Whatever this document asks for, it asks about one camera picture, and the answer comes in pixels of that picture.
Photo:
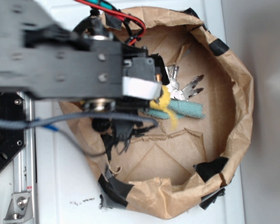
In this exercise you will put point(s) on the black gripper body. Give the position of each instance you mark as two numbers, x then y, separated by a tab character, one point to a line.
143	74

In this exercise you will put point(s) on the yellow cloth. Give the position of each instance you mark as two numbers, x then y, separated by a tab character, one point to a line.
161	110

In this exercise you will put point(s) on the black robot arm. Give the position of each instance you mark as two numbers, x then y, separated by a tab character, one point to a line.
42	59

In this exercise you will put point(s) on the teal cloth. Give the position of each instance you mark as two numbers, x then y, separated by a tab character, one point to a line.
181	108

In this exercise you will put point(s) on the bunch of keys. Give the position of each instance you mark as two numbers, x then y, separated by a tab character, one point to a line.
187	91

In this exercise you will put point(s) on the brown paper bag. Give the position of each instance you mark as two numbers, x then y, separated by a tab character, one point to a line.
171	169

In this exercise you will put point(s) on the aluminium rail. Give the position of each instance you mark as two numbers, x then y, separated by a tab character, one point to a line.
24	171

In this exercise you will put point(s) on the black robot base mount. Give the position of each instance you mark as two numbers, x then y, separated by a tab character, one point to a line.
12	108

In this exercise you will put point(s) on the metal corner bracket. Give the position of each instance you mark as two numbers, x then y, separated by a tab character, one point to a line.
20	209

